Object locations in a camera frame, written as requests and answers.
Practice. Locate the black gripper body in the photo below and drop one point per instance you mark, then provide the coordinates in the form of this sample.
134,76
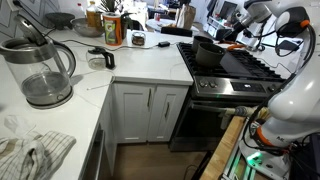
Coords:
242,25

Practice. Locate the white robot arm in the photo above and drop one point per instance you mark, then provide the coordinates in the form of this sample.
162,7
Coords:
293,100

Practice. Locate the black flat stove griddle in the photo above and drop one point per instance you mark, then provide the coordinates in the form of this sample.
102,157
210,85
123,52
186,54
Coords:
238,65

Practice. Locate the stainless steel gas stove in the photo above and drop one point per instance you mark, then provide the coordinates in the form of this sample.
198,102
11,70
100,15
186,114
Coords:
226,87

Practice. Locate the silver stove knob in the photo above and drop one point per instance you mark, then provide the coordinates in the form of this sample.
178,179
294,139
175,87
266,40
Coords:
202,84
213,84

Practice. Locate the white shelf with black bins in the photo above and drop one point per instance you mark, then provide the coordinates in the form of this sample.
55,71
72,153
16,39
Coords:
213,28

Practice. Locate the black monitor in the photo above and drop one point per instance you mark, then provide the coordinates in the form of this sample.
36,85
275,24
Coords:
228,9

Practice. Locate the black cast iron grate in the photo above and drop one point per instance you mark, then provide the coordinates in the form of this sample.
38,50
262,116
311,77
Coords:
190,60
266,68

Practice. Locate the brown paper bag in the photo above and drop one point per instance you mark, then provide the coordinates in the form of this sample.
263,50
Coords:
186,16

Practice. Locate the black chair back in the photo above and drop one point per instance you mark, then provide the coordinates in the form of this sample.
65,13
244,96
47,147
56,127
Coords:
176,31

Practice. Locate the black power adapter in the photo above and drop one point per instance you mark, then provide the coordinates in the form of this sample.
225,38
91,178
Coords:
163,43

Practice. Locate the round white table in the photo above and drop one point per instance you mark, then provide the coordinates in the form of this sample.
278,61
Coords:
156,25

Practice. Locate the red cup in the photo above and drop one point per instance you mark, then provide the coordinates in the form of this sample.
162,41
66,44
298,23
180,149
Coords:
157,16

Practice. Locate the glass jar with brown contents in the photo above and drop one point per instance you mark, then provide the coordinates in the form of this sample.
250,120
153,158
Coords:
138,39

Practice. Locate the black oven door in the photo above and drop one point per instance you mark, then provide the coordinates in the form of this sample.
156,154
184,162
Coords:
200,126

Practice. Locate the orange drink powder canister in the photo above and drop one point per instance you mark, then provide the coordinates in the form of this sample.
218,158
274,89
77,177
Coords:
113,31

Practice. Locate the wooden workbench top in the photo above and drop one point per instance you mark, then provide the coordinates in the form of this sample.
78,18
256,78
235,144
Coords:
220,153

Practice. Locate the yellow oil bottle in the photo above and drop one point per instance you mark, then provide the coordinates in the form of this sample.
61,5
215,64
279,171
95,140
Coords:
91,16

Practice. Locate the thin white stick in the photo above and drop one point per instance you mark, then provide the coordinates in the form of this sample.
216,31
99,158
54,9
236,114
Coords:
100,86

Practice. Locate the black controller box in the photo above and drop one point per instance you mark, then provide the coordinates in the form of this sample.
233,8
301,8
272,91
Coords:
310,156

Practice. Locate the metal mixing bowl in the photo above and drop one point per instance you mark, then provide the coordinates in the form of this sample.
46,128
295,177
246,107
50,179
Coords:
85,30

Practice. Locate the small bottle with red cap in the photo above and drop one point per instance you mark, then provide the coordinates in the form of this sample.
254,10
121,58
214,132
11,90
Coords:
79,11

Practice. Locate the black round bowl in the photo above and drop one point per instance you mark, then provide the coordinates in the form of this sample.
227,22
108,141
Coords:
60,18

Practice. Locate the stainless dishwasher front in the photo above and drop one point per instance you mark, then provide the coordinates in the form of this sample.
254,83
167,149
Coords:
93,160

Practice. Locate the glass electric kettle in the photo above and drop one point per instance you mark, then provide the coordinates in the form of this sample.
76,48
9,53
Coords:
46,83

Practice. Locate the checked kitchen cloth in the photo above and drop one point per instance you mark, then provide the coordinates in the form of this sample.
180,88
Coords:
40,150

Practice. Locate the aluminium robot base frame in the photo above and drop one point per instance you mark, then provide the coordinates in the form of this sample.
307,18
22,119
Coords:
246,166

